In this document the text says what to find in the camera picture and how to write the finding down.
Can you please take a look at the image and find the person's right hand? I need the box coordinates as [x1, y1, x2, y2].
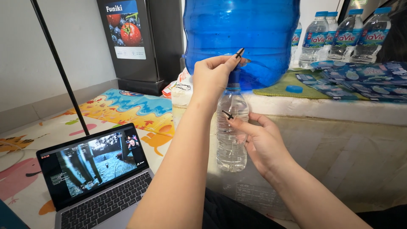
[222, 110, 297, 180]

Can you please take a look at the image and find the person's left hand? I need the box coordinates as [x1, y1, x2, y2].
[192, 48, 252, 100]

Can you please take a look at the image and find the blue jug tap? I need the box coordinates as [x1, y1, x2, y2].
[228, 62, 242, 88]

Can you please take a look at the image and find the clear unlabelled plastic bottle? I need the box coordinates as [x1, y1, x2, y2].
[216, 83, 250, 173]

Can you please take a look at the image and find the clear plastic container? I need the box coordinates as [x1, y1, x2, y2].
[171, 83, 194, 130]

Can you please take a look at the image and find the white and red plastic bag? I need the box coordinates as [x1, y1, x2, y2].
[162, 67, 193, 99]

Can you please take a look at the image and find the large blue water jug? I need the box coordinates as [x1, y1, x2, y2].
[183, 0, 301, 90]

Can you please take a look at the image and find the green cloth mat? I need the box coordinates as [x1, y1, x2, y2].
[252, 69, 370, 100]

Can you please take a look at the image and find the black mini fridge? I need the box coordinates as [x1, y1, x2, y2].
[96, 0, 185, 97]

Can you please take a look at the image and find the person's black clothing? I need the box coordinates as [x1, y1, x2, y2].
[202, 187, 407, 229]

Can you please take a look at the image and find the bright colourful folded mat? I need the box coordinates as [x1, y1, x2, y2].
[68, 88, 176, 137]

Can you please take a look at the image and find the labelled water bottle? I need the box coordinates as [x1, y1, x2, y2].
[319, 11, 339, 61]
[350, 7, 392, 65]
[327, 8, 364, 63]
[289, 21, 303, 69]
[298, 11, 329, 69]

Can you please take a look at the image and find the pile of blue bottle labels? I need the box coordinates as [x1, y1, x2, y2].
[295, 61, 407, 103]

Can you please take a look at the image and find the grey laptop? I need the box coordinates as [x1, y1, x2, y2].
[36, 123, 156, 229]

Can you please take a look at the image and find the black metal pole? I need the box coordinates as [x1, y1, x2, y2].
[30, 0, 90, 137]

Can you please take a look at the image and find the pale cartoon floor mat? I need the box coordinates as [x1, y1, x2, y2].
[0, 110, 174, 229]

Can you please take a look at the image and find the dark blue flat object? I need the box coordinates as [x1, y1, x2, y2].
[0, 199, 31, 229]

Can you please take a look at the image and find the thin white cable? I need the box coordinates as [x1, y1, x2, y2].
[0, 140, 26, 166]

